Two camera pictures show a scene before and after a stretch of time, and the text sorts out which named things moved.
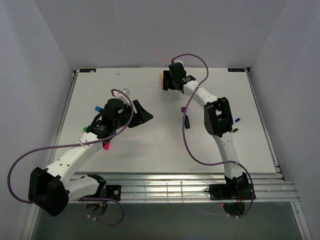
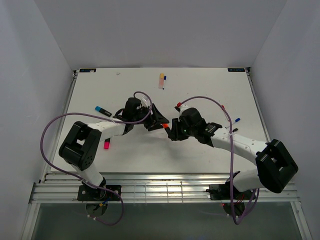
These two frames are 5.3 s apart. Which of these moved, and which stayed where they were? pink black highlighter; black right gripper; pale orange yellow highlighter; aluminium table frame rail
Moved: black right gripper
Stayed: pink black highlighter; aluminium table frame rail; pale orange yellow highlighter
